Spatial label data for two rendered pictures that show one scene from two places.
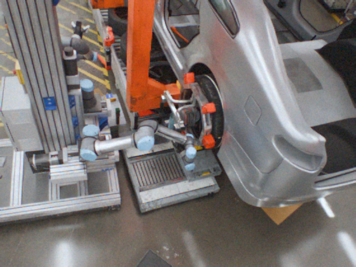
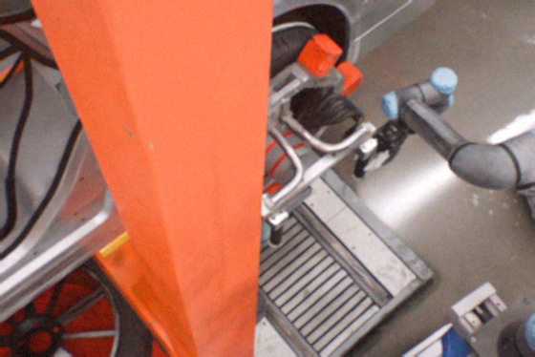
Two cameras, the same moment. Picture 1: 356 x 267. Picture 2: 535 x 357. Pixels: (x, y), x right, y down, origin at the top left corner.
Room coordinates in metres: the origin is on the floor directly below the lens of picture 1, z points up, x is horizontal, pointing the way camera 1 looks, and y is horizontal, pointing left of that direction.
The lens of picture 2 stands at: (2.25, 0.90, 2.79)
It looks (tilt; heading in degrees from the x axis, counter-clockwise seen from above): 65 degrees down; 255
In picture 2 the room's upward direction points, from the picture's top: 4 degrees clockwise
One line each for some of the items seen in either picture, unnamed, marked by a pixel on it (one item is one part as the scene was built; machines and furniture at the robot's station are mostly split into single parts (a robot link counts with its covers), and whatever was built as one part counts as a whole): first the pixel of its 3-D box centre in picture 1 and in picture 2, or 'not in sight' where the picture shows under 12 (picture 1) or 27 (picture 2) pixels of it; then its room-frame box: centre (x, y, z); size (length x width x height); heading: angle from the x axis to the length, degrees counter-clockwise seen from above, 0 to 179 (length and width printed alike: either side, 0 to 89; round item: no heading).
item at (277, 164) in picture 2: (185, 116); (284, 156); (1.96, -0.05, 0.85); 0.21 x 0.14 x 0.14; 119
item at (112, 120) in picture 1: (113, 110); not in sight; (2.21, 0.68, 0.44); 0.43 x 0.17 x 0.03; 29
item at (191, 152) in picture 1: (190, 152); (435, 89); (1.49, -0.14, 0.95); 0.11 x 0.08 x 0.11; 12
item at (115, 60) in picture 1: (111, 50); not in sight; (3.37, 1.03, 0.28); 2.47 x 0.09 x 0.22; 29
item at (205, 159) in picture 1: (199, 146); not in sight; (2.07, -0.26, 0.32); 0.40 x 0.30 x 0.28; 29
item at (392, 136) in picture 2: (181, 146); (396, 133); (1.61, -0.06, 0.86); 0.12 x 0.08 x 0.09; 30
